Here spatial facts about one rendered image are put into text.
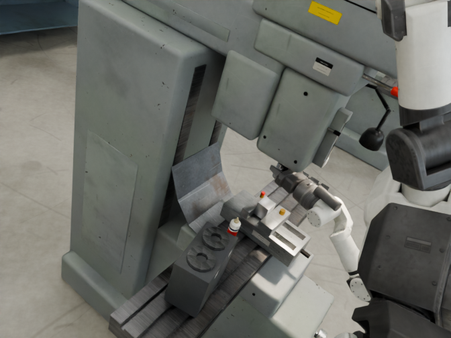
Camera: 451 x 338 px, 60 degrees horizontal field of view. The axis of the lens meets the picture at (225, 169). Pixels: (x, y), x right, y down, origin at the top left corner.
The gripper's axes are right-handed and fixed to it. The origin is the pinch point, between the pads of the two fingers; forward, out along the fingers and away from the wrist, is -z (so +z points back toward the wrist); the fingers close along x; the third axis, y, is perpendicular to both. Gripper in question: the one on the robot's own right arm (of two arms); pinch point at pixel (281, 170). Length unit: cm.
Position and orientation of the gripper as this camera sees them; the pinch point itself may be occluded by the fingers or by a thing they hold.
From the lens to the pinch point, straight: 144.2
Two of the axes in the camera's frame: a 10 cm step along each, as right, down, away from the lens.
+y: -2.5, 7.8, 5.8
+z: 5.8, 6.0, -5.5
